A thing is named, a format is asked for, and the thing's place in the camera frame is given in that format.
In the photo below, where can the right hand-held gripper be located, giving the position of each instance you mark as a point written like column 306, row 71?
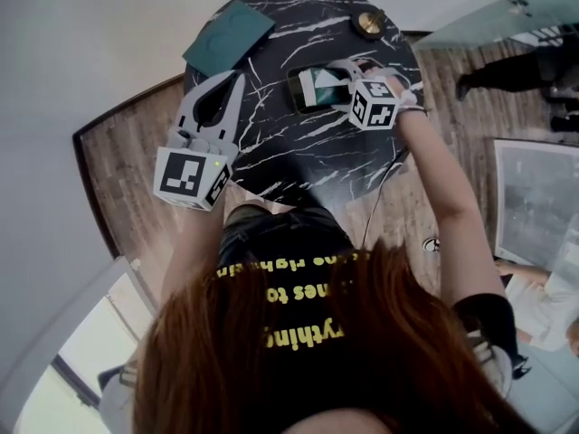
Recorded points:
column 377, row 106

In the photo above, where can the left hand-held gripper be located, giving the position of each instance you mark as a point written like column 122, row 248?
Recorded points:
column 178, row 176

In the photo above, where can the white and green packet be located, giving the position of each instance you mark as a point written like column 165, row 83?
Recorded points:
column 319, row 87

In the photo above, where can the black rectangular container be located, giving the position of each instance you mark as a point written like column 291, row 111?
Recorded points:
column 293, row 94

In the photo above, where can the person's left forearm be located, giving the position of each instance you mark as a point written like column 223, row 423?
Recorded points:
column 194, row 251

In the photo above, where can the person's right forearm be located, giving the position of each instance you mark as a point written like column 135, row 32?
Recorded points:
column 434, row 174

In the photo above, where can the person's right hand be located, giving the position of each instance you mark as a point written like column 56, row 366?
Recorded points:
column 400, row 87

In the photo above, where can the round brass and black stand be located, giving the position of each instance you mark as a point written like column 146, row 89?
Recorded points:
column 368, row 23

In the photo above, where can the dark green flat box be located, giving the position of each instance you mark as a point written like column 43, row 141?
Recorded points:
column 228, row 36

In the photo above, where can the frosted glass door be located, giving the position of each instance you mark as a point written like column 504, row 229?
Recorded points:
column 488, row 21

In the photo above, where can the round metal floor socket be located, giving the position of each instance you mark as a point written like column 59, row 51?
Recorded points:
column 432, row 245

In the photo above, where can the metal glass door fitting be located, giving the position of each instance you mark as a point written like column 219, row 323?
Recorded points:
column 518, row 0

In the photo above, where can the framed glass panel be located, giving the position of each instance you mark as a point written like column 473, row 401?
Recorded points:
column 538, row 197

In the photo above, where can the black yellow-printed t-shirt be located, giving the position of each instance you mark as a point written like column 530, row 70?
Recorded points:
column 316, row 317

